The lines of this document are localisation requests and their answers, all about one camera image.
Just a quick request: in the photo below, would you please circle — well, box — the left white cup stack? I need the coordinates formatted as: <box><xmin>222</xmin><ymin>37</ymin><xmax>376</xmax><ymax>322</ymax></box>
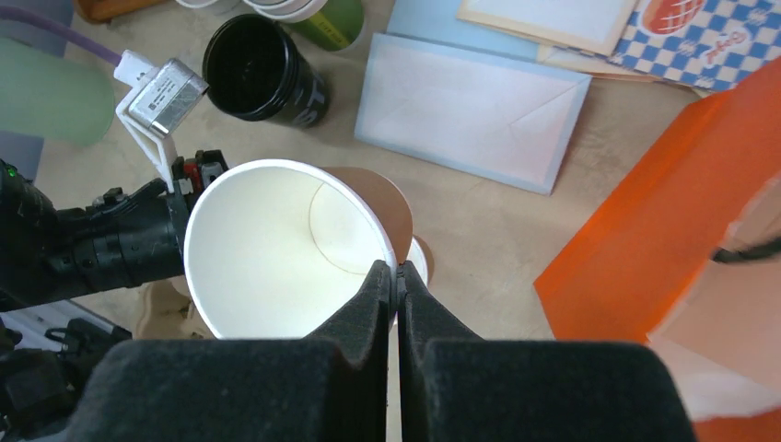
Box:
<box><xmin>246</xmin><ymin>0</ymin><xmax>365</xmax><ymax>52</ymax></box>

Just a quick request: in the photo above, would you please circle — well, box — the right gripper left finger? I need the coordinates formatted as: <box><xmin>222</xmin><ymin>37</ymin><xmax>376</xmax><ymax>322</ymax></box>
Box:
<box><xmin>65</xmin><ymin>262</ymin><xmax>392</xmax><ymax>441</ymax></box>

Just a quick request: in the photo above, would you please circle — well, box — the black paper cup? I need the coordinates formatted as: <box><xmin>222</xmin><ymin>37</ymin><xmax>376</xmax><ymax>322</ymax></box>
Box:
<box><xmin>202</xmin><ymin>14</ymin><xmax>331</xmax><ymax>129</ymax></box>

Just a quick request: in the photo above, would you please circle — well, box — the pulp cup carrier tray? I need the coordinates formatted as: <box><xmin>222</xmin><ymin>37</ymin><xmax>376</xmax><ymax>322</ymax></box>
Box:
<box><xmin>133</xmin><ymin>276</ymin><xmax>215</xmax><ymax>340</ymax></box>

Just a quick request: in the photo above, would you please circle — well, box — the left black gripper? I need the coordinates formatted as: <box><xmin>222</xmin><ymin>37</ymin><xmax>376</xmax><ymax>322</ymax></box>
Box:
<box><xmin>1</xmin><ymin>150</ymin><xmax>228</xmax><ymax>306</ymax></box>

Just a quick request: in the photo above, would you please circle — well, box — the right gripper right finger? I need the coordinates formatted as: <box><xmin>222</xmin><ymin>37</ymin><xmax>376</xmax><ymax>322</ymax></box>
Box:
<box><xmin>397</xmin><ymin>263</ymin><xmax>695</xmax><ymax>441</ymax></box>

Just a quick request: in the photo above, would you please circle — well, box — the white cup stack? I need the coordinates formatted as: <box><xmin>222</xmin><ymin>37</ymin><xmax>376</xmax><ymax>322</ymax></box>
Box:
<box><xmin>176</xmin><ymin>0</ymin><xmax>242</xmax><ymax>16</ymax></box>
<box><xmin>246</xmin><ymin>0</ymin><xmax>365</xmax><ymax>52</ymax></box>

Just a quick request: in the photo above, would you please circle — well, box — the orange paper bag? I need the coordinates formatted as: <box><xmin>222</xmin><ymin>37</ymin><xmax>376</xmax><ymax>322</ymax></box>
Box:
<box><xmin>534</xmin><ymin>61</ymin><xmax>780</xmax><ymax>441</ymax></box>

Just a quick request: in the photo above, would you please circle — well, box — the right white cup stack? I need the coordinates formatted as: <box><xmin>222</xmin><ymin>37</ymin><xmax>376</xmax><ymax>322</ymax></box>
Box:
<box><xmin>176</xmin><ymin>0</ymin><xmax>242</xmax><ymax>16</ymax></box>

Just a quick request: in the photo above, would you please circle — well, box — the brown paper cup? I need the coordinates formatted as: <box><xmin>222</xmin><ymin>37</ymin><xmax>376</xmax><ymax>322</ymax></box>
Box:
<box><xmin>170</xmin><ymin>234</ymin><xmax>436</xmax><ymax>300</ymax></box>
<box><xmin>183</xmin><ymin>159</ymin><xmax>414</xmax><ymax>339</ymax></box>

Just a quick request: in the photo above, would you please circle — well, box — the wooden shelf rack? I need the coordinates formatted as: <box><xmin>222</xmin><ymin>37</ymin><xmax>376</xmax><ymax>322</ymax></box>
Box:
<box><xmin>72</xmin><ymin>0</ymin><xmax>166</xmax><ymax>24</ymax></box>

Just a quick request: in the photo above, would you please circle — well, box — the green straw holder cup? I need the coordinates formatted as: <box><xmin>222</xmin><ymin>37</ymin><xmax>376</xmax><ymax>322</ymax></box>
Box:
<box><xmin>1</xmin><ymin>38</ymin><xmax>115</xmax><ymax>145</ymax></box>

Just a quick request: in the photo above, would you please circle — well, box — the blue checkered paper bag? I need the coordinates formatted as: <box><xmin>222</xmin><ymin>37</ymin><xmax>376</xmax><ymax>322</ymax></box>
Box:
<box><xmin>607</xmin><ymin>0</ymin><xmax>781</xmax><ymax>94</ymax></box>

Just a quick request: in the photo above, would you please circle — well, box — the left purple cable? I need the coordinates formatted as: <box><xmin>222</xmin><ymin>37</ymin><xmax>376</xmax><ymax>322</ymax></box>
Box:
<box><xmin>0</xmin><ymin>5</ymin><xmax>126</xmax><ymax>68</ymax></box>

